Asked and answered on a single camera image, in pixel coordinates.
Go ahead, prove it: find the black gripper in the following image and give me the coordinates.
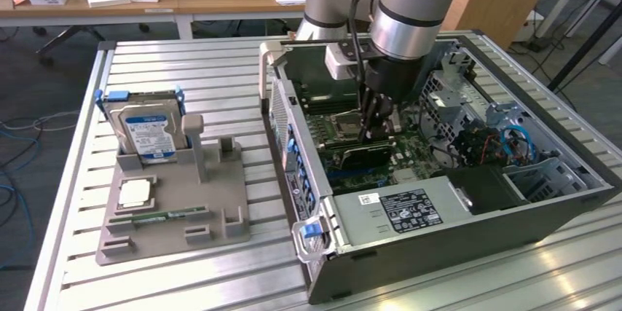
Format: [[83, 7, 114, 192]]
[[363, 58, 421, 104]]

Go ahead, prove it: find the black graphics card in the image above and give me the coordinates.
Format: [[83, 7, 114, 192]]
[[338, 145, 393, 171]]

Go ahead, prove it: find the metal socket cover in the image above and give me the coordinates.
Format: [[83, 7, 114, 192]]
[[386, 112, 405, 135]]

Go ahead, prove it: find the tall metal disk bay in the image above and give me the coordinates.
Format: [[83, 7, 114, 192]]
[[417, 50, 491, 148]]

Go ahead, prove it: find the CPU socket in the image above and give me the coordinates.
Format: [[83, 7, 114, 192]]
[[330, 111, 366, 138]]

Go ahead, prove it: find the green motherboard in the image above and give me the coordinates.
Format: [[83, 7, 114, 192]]
[[294, 81, 438, 195]]

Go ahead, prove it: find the silver chipset heatsink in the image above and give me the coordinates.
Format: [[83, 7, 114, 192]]
[[391, 170, 421, 184]]

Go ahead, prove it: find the blue expansion slot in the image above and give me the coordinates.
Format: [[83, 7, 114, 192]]
[[326, 167, 377, 178]]

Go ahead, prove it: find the black slanted pole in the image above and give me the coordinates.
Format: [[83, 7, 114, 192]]
[[547, 0, 622, 92]]

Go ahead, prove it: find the grey power supply unit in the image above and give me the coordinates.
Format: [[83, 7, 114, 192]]
[[333, 176, 475, 246]]

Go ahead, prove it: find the low metal disk bay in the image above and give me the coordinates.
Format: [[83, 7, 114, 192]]
[[502, 157, 591, 205]]

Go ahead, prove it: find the open grey PC case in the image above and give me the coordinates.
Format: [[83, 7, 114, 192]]
[[256, 32, 622, 307]]

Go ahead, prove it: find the hard disk with blue caddy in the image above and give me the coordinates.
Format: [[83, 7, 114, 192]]
[[95, 85, 190, 165]]

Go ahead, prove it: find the grey parts rack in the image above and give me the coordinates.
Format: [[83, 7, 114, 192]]
[[95, 112, 254, 267]]

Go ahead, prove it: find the silver CPU chip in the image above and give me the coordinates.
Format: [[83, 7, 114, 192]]
[[119, 181, 152, 207]]

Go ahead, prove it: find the green RAM stick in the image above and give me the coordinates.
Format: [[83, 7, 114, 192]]
[[110, 207, 211, 224]]

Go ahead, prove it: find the black office chair base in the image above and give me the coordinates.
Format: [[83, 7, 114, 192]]
[[34, 25, 106, 66]]

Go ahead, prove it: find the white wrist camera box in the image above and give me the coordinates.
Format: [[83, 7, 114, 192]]
[[323, 42, 370, 80]]

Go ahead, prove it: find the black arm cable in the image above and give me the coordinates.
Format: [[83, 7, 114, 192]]
[[347, 0, 390, 83]]

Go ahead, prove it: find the red wire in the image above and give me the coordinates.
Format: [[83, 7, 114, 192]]
[[479, 135, 502, 165]]

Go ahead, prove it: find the blue wire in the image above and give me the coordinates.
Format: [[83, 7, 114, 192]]
[[499, 125, 538, 161]]

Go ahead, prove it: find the white table frame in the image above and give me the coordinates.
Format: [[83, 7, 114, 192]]
[[534, 0, 622, 66]]

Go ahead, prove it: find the grey floor cable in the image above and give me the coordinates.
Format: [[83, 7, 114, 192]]
[[0, 110, 82, 133]]

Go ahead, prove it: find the blue floor cable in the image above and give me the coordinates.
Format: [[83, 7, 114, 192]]
[[0, 165, 36, 272]]

